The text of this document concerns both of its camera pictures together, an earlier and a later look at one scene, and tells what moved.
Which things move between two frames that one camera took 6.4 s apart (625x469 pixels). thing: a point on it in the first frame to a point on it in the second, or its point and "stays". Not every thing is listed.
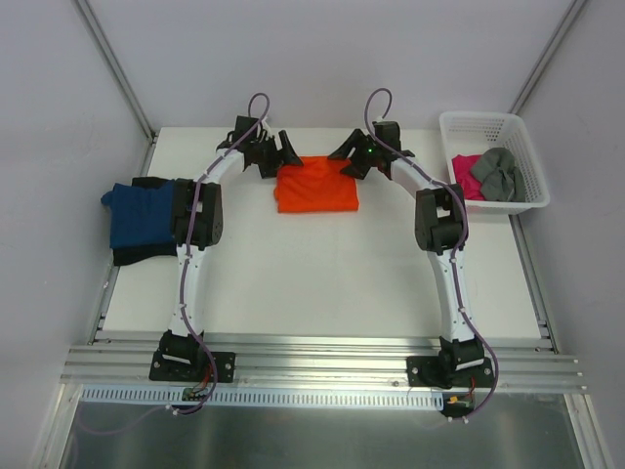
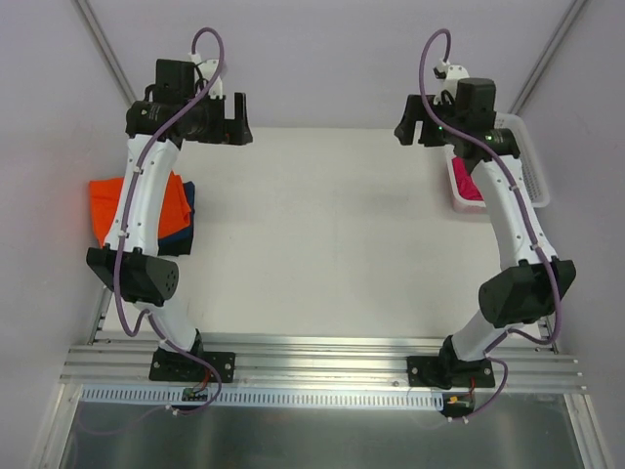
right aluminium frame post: (571, 14) stays
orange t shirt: (316, 186) to (105, 194)
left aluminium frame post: (115, 66) stays
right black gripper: (359, 154) to (420, 125)
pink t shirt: (472, 187) stays
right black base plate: (431, 371) stays
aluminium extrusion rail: (325, 364) stays
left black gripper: (272, 154) to (229, 125)
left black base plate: (188, 365) stays
